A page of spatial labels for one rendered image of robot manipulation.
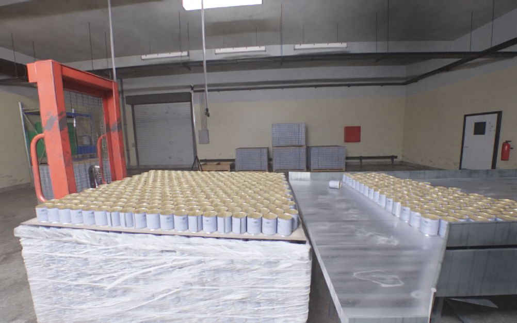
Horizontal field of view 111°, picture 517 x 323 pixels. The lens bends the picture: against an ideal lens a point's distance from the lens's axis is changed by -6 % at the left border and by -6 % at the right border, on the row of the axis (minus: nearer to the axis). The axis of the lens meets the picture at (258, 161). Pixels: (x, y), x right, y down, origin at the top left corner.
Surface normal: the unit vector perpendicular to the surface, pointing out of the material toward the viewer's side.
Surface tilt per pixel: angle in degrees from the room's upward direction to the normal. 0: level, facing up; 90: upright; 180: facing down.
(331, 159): 90
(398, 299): 0
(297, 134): 91
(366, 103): 90
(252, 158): 88
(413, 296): 0
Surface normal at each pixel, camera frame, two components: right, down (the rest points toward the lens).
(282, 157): -0.04, 0.14
